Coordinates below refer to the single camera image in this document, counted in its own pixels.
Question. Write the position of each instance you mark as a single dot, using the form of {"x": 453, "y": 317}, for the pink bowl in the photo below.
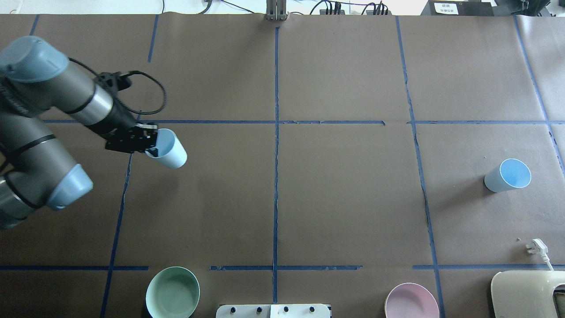
{"x": 411, "y": 300}

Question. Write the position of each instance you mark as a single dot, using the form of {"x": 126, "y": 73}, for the white appliance with cord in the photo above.
{"x": 528, "y": 294}

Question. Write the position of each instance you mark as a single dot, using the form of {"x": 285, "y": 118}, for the white power plug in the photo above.
{"x": 537, "y": 247}

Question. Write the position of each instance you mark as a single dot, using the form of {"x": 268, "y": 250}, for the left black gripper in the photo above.
{"x": 114, "y": 123}

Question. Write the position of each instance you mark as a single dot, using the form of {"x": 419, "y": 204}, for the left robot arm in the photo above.
{"x": 35, "y": 77}

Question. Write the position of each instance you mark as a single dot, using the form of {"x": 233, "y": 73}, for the black box with label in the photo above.
{"x": 457, "y": 8}

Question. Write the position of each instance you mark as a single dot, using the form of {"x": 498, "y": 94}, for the aluminium profile post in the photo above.
{"x": 276, "y": 10}

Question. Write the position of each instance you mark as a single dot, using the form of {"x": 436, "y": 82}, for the light blue cup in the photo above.
{"x": 171, "y": 152}

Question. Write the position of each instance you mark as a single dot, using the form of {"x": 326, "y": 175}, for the green bowl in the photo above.
{"x": 174, "y": 292}

